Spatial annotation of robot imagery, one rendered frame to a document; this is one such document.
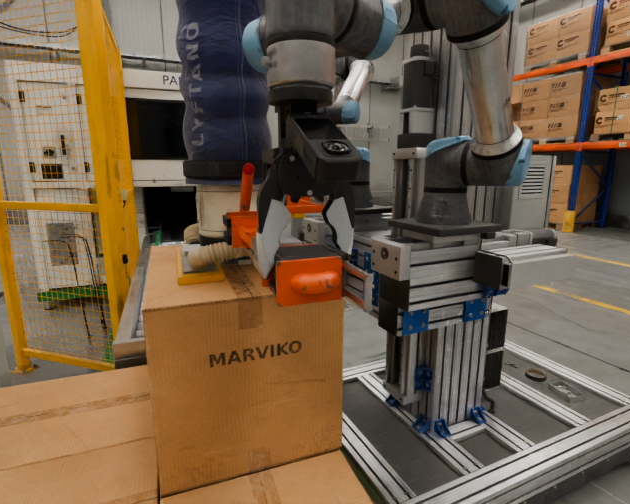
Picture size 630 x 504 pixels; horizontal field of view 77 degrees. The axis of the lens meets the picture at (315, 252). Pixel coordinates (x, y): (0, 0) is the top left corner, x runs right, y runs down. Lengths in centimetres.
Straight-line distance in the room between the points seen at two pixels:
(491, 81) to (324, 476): 90
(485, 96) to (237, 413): 85
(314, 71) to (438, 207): 74
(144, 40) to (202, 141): 962
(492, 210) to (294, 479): 108
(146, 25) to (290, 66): 1021
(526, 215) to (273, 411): 110
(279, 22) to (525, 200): 124
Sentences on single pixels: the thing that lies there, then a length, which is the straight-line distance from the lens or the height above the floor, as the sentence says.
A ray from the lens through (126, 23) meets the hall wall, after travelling 1061.
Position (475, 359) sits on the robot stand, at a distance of 166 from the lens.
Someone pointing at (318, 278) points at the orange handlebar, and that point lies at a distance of 41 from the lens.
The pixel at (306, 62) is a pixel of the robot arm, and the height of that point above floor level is 130.
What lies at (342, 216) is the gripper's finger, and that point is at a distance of 46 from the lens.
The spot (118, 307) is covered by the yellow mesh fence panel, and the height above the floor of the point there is 48.
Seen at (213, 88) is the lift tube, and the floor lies 136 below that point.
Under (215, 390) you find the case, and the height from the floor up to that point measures 76.
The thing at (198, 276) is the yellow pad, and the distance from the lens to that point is 89.
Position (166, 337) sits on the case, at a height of 88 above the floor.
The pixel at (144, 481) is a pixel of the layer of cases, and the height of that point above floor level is 54.
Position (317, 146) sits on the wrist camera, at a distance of 38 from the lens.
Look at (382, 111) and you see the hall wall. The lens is 1241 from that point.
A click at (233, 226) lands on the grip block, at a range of 75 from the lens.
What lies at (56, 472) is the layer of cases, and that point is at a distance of 113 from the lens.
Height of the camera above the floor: 119
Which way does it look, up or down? 12 degrees down
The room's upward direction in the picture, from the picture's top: straight up
